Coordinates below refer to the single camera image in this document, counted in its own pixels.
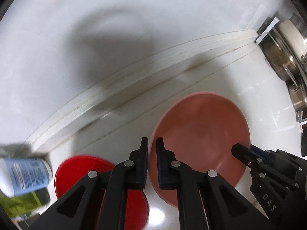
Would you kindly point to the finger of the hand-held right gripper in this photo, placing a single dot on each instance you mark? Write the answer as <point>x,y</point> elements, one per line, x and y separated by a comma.
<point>242,152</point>
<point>260,153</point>

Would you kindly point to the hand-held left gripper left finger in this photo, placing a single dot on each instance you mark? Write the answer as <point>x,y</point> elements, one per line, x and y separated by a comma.
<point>144,163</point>

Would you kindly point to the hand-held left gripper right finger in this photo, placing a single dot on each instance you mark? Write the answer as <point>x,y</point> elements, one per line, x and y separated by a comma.
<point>160,163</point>

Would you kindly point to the pink bowl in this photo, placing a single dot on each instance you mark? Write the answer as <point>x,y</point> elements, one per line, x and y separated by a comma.
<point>203,129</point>

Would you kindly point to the red plate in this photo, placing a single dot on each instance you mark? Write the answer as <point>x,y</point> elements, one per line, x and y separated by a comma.
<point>79,170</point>

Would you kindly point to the small steel pot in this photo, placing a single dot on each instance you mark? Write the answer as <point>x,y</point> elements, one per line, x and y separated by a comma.
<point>298,99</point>

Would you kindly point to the large steel pot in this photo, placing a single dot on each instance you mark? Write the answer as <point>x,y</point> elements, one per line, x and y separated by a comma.
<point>275,55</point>

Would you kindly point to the white bottle with blue label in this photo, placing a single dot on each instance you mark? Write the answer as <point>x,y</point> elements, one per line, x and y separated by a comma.
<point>24,175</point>

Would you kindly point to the green packet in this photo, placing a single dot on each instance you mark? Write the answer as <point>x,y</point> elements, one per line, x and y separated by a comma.
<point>21,201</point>

